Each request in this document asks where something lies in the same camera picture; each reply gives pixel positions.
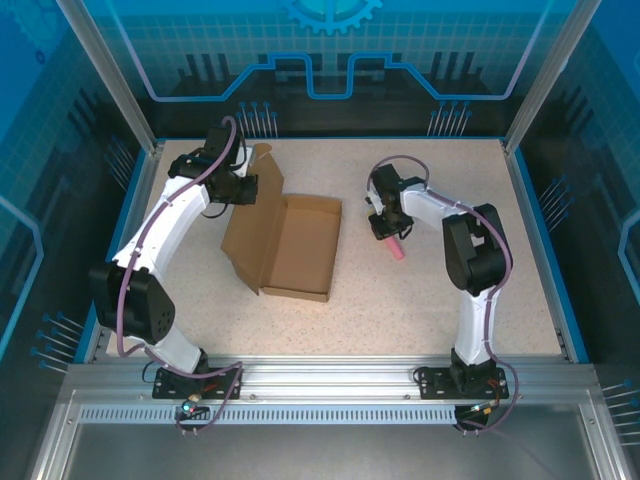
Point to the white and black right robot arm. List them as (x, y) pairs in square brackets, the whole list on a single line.
[(425, 200)]

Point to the brown cardboard paper box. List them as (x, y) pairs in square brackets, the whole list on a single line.
[(300, 250)]

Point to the table side rail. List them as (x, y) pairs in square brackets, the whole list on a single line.
[(145, 180), (541, 250)]

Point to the pink cylindrical object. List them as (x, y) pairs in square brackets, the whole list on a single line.
[(396, 249)]

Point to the left table side rail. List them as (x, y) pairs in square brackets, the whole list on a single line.
[(145, 180)]

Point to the left aluminium corner post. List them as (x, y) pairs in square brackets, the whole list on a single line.
[(112, 80)]

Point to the right aluminium corner post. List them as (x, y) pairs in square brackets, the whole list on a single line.
[(545, 80)]

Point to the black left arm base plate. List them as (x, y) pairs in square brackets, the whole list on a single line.
[(165, 387)]

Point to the aluminium corner post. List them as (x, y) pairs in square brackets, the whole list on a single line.
[(112, 80), (545, 80)]

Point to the small connector with green light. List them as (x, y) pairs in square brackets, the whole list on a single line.
[(482, 409), (191, 402)]

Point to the right table side rail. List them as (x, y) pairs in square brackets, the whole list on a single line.
[(541, 250)]

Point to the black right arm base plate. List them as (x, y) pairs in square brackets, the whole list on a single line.
[(435, 385)]

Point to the aluminium mounting rail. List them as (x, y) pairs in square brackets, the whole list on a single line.
[(325, 377)]

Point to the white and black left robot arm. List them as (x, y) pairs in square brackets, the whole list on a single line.
[(175, 220)]

